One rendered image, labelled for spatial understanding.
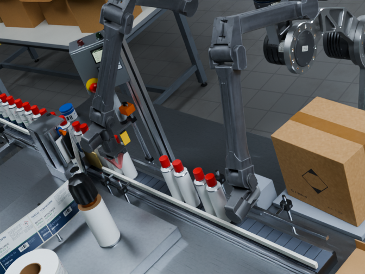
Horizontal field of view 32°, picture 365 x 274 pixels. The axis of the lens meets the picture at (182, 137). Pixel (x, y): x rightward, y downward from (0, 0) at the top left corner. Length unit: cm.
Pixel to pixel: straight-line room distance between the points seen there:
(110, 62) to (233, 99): 51
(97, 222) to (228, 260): 47
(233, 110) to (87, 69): 68
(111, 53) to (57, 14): 239
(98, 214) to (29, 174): 85
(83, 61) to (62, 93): 315
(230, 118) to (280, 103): 242
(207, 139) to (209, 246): 62
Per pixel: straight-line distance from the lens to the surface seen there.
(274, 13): 200
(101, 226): 226
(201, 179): 214
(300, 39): 247
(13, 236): 237
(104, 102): 222
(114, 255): 229
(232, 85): 184
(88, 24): 421
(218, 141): 267
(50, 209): 239
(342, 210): 211
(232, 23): 182
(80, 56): 230
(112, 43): 214
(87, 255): 234
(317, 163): 202
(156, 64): 526
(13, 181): 303
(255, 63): 480
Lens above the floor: 236
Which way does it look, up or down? 34 degrees down
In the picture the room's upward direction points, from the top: 22 degrees counter-clockwise
